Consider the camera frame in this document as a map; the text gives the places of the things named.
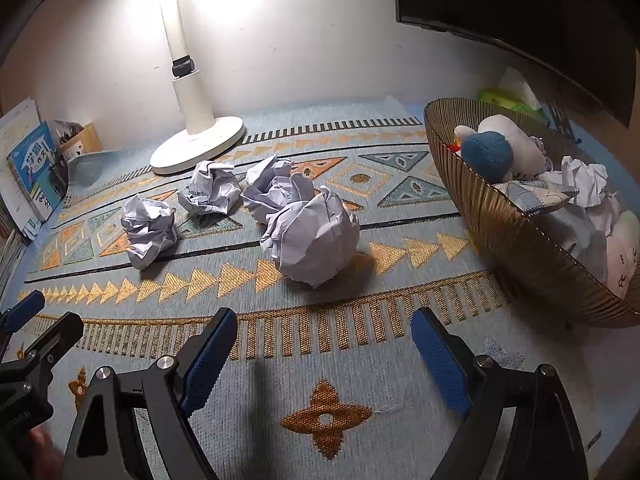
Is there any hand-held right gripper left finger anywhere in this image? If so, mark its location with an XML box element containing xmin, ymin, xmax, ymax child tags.
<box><xmin>62</xmin><ymin>307</ymin><xmax>238</xmax><ymax>480</ymax></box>

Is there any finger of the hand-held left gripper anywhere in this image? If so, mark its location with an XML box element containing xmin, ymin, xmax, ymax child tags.
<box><xmin>0</xmin><ymin>290</ymin><xmax>46</xmax><ymax>346</ymax></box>
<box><xmin>15</xmin><ymin>311</ymin><xmax>85</xmax><ymax>391</ymax></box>

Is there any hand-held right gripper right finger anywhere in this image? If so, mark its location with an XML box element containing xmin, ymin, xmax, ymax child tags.
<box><xmin>410</xmin><ymin>306</ymin><xmax>591</xmax><ymax>480</ymax></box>

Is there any gold wire basket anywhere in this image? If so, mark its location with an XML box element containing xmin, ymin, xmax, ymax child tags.
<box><xmin>424</xmin><ymin>97</ymin><xmax>640</xmax><ymax>330</ymax></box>

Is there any pink plush toy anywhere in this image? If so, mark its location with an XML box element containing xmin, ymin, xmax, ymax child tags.
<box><xmin>605</xmin><ymin>210</ymin><xmax>640</xmax><ymax>291</ymax></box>

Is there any person's left hand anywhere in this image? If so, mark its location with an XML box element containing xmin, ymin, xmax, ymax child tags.
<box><xmin>27</xmin><ymin>425</ymin><xmax>68</xmax><ymax>480</ymax></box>

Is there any blue patterned table mat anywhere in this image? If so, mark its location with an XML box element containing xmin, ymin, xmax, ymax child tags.
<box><xmin>0</xmin><ymin>100</ymin><xmax>606</xmax><ymax>480</ymax></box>

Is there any blue workbook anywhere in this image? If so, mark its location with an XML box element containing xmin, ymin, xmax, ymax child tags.
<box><xmin>6</xmin><ymin>120</ymin><xmax>68</xmax><ymax>223</ymax></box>

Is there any cardboard pen box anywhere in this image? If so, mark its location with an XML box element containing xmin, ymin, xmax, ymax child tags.
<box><xmin>59</xmin><ymin>121</ymin><xmax>104</xmax><ymax>157</ymax></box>

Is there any bundle of dark pens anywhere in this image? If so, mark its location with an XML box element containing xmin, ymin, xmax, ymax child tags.
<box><xmin>54</xmin><ymin>121</ymin><xmax>83</xmax><ymax>143</ymax></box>

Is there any stack of white papers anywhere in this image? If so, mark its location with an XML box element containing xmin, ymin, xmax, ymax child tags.
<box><xmin>0</xmin><ymin>97</ymin><xmax>42</xmax><ymax>171</ymax></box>

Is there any blue plush toy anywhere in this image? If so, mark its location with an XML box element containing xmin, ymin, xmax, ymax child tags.
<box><xmin>460</xmin><ymin>131</ymin><xmax>515</xmax><ymax>184</ymax></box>

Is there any white desk lamp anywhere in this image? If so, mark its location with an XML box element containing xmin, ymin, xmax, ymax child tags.
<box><xmin>149</xmin><ymin>0</ymin><xmax>247</xmax><ymax>176</ymax></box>

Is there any white plush toy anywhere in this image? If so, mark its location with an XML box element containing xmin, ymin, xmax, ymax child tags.
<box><xmin>452</xmin><ymin>114</ymin><xmax>548</xmax><ymax>178</ymax></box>

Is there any green tissue pack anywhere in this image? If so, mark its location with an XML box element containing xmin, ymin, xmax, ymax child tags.
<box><xmin>477</xmin><ymin>66</ymin><xmax>543</xmax><ymax>113</ymax></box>

